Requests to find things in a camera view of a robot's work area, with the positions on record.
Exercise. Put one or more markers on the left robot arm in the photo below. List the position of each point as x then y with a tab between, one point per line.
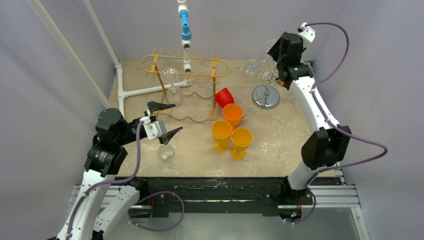
103	199

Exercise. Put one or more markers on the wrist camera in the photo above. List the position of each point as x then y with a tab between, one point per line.
307	33
154	129

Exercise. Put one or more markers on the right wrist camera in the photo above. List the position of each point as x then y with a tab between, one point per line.
307	33

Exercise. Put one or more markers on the round clear wine glass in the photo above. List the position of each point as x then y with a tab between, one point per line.
174	93

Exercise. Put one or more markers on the red plastic goblet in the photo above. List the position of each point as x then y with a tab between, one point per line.
224	97

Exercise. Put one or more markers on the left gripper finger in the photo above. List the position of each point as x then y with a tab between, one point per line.
169	135
156	106

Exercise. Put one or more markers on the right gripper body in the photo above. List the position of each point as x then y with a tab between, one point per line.
274	51

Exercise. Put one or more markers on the patterned clear goblet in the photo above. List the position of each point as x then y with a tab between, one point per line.
269	65

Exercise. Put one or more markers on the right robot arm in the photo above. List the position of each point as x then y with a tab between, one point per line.
326	146

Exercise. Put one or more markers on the white PVC pipe frame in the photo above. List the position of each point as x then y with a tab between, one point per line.
97	34

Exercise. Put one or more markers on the blue pipe fitting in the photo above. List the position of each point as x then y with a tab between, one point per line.
186	33

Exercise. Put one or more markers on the black mounting base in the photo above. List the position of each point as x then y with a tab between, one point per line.
268	196

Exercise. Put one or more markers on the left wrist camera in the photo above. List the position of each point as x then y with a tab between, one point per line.
154	129

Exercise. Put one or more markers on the clear glass near front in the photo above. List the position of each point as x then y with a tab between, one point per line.
167	155

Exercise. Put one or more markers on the clear champagne flute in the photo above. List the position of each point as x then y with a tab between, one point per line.
251	70

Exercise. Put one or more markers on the orange plastic goblet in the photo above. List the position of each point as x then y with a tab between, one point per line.
233	114

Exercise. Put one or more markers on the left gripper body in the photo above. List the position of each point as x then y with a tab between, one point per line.
133	126

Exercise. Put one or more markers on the yellow plastic goblet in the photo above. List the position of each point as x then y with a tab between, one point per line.
241	138
221	133

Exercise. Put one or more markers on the chrome round glass rack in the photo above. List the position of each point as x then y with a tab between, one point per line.
265	96

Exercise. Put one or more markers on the gold wire glass rack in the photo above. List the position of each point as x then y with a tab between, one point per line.
219	69

